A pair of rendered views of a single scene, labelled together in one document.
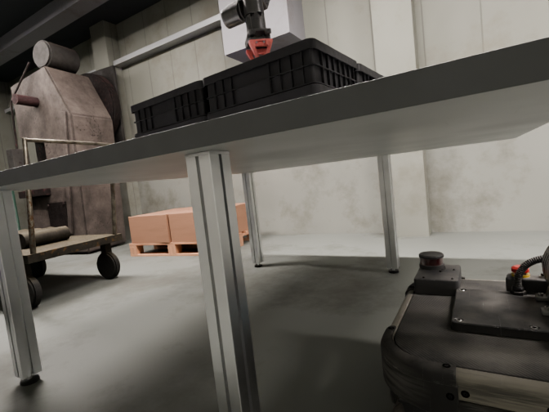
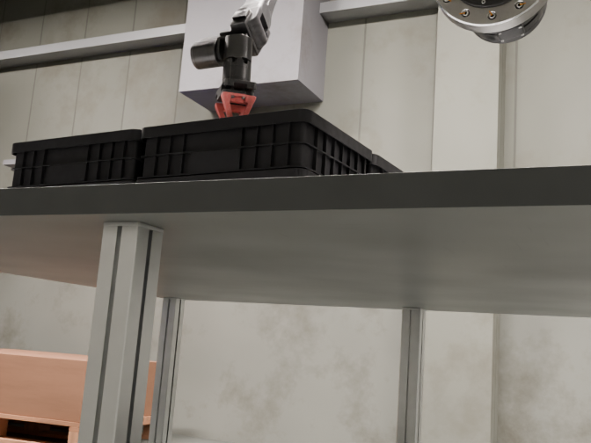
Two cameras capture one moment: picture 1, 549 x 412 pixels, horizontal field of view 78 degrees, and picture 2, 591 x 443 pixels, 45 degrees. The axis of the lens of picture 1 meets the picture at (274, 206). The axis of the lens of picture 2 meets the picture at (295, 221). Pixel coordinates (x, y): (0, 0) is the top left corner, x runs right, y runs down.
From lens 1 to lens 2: 0.36 m
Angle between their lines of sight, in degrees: 16
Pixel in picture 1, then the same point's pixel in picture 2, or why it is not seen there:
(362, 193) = (380, 382)
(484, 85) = (436, 200)
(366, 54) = (420, 141)
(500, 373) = not seen: outside the picture
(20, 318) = not seen: outside the picture
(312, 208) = (283, 395)
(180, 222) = (20, 374)
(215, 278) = (104, 398)
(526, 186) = not seen: outside the picture
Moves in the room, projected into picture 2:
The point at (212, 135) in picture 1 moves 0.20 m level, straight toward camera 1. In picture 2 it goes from (149, 200) to (163, 165)
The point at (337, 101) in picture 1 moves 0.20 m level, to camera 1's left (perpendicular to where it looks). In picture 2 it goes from (301, 190) to (122, 173)
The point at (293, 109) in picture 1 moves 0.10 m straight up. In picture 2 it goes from (253, 188) to (259, 107)
